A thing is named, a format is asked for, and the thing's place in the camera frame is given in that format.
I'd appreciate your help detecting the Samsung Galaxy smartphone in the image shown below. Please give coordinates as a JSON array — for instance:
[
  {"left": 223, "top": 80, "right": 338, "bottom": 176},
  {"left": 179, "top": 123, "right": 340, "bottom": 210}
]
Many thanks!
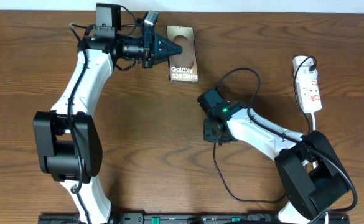
[{"left": 166, "top": 25, "right": 199, "bottom": 83}]

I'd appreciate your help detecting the black USB charging cable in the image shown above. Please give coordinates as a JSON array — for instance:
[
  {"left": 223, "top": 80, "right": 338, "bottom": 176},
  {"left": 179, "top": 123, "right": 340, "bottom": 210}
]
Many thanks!
[{"left": 212, "top": 55, "right": 318, "bottom": 204}]

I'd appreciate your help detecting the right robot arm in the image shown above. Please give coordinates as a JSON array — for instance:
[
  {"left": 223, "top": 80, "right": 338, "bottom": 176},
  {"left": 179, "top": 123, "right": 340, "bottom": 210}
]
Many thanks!
[{"left": 197, "top": 89, "right": 353, "bottom": 223}]

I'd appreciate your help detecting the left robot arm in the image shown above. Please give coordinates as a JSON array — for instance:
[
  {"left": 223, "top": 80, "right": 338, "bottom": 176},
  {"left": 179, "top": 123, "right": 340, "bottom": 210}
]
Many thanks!
[{"left": 33, "top": 3, "right": 182, "bottom": 223}]

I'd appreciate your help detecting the white power strip cord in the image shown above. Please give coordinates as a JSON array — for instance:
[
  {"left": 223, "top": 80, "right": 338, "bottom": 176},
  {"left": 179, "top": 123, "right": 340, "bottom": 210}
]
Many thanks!
[{"left": 310, "top": 112, "right": 330, "bottom": 224}]

